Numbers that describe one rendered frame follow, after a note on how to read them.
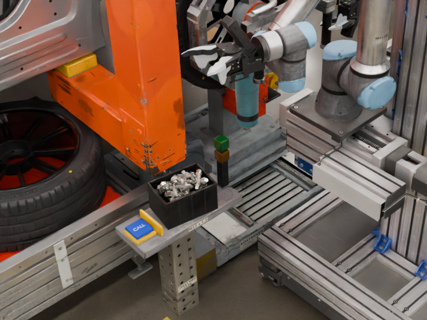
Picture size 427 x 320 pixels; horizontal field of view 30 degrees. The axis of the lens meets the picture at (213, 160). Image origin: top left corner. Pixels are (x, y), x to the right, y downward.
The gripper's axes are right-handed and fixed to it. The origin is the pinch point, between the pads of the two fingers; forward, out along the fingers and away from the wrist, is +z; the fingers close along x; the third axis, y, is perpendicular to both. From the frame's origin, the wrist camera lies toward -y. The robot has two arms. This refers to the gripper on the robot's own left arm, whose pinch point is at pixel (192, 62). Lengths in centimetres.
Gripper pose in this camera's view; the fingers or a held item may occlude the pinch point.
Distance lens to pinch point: 203.1
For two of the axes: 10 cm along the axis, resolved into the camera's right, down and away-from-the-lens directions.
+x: -4.5, -4.3, 7.8
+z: -8.8, 3.2, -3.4
